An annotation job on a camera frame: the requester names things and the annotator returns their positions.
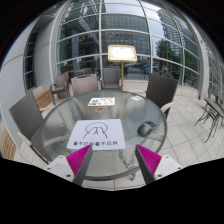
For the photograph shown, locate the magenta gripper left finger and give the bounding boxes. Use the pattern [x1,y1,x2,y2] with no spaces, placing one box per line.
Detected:
[46,144,94,187]

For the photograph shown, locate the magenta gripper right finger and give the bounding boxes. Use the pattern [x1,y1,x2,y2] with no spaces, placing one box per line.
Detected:
[134,144,183,185]

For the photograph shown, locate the black computer mouse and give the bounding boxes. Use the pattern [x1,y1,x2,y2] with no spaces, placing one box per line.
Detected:
[137,121,156,137]

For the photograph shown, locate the white mouse pad with drawing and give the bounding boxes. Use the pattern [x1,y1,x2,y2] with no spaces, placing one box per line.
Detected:
[67,119,126,150]

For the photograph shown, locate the round glass table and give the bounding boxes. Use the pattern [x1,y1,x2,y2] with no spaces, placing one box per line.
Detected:
[42,90,167,181]

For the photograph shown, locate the colourful menu card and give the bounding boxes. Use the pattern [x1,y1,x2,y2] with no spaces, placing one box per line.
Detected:
[88,97,115,106]

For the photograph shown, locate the grey wicker chair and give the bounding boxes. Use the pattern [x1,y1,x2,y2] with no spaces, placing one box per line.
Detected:
[9,92,52,164]
[71,74,99,96]
[101,67,121,90]
[50,72,70,104]
[146,74,178,116]

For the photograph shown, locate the wooden bench left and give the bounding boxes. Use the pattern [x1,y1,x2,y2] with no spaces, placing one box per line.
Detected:
[32,86,52,109]

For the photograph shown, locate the grey wicker chair right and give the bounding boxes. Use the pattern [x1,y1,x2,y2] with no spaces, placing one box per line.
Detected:
[146,74,178,116]

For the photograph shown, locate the grey wicker chair back left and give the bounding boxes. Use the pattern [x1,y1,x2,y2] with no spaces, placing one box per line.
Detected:
[50,72,70,104]

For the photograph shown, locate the grey wicker chair back centre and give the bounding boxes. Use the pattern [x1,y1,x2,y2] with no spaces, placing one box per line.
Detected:
[71,74,99,96]

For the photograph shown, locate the metal side table right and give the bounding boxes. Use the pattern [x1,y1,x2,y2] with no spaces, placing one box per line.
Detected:
[196,97,224,140]

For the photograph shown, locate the grey wicker chair far centre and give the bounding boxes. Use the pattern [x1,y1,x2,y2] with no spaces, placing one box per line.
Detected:
[101,67,121,90]

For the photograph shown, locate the gold menu display stand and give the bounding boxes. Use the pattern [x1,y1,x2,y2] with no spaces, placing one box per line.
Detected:
[108,45,137,86]

